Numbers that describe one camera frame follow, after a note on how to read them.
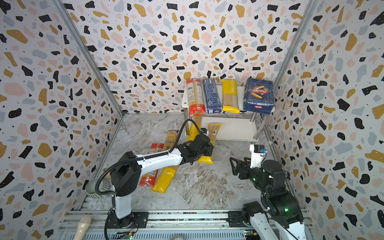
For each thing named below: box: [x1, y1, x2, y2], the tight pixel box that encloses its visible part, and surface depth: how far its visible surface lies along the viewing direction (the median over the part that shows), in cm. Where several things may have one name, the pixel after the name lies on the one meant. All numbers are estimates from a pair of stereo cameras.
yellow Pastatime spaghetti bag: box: [222, 79, 240, 113], surface depth 81 cm
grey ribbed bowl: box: [85, 178, 112, 199], surface depth 81 cm
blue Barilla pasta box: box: [243, 78, 275, 114], surface depth 76 cm
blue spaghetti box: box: [202, 78, 223, 114], surface depth 79 cm
